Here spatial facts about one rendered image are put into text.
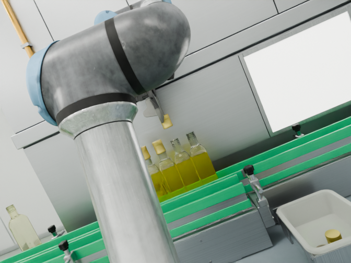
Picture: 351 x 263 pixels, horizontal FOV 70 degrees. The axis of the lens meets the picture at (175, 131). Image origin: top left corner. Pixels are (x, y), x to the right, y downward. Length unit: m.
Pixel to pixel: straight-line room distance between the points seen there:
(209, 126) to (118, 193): 0.70
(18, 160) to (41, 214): 0.99
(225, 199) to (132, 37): 0.57
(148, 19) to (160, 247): 0.29
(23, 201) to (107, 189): 4.75
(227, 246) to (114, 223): 0.55
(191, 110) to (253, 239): 0.49
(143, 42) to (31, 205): 4.78
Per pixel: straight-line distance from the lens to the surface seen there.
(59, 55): 0.38
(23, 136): 1.17
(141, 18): 0.36
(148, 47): 0.34
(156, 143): 0.85
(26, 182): 4.92
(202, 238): 0.81
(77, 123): 0.35
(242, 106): 1.00
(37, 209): 5.01
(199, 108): 0.97
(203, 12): 1.05
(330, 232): 0.77
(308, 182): 0.93
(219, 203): 0.79
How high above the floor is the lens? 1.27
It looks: 7 degrees down
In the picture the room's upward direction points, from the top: 24 degrees counter-clockwise
